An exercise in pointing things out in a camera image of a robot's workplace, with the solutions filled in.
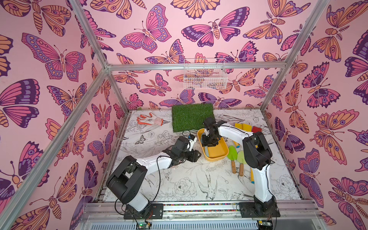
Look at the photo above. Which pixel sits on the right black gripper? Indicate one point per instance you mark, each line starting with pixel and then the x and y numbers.
pixel 211 138

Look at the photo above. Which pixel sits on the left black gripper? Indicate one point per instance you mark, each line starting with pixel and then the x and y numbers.
pixel 193 157

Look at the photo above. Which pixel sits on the yellow plastic storage box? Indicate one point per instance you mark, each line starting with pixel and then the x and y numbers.
pixel 215 153

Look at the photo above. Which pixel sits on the green trowel wooden handle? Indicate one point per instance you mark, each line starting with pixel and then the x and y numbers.
pixel 232 155

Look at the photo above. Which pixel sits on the yellow green narrow trowel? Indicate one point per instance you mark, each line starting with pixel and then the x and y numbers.
pixel 241 160

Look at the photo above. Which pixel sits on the red shovel wooden handle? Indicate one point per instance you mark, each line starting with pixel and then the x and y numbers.
pixel 256 129

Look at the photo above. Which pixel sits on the green shovel yellow handle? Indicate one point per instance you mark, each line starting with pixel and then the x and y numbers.
pixel 237 145

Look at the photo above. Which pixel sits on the yellow shovel wooden handle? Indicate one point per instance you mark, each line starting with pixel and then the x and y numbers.
pixel 239 126

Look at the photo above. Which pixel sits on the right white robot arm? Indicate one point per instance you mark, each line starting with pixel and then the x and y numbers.
pixel 257 155

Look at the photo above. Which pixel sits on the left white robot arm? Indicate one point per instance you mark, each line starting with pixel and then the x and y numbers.
pixel 126 180

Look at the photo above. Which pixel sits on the green artificial grass mat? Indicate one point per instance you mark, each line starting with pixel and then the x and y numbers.
pixel 191 116

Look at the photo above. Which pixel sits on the red white gardening glove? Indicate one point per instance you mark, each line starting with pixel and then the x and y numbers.
pixel 151 120

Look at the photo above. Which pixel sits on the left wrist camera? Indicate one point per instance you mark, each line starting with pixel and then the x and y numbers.
pixel 192 140

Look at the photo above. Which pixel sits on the white wire basket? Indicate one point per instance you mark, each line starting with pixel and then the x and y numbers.
pixel 205 76

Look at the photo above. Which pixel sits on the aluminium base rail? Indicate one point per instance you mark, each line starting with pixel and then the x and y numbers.
pixel 217 215

